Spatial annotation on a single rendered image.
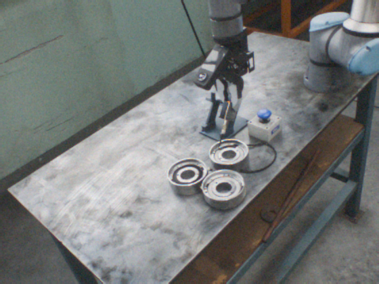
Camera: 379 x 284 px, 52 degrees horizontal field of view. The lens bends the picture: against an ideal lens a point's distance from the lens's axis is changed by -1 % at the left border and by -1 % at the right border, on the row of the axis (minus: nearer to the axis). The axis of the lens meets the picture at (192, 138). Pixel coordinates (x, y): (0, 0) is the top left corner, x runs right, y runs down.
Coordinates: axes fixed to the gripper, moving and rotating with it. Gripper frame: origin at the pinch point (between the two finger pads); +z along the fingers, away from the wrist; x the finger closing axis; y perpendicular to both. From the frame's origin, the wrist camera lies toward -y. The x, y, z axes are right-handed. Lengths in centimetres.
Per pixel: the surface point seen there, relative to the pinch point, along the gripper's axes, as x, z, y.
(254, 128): -2.7, 9.7, 6.0
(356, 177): -12, 67, 60
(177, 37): 159, 57, 118
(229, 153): -2.6, 11.4, -5.0
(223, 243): -5.4, 38.2, -15.1
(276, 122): -7.3, 8.8, 10.3
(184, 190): -3.1, 10.7, -22.9
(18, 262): 101, 93, -59
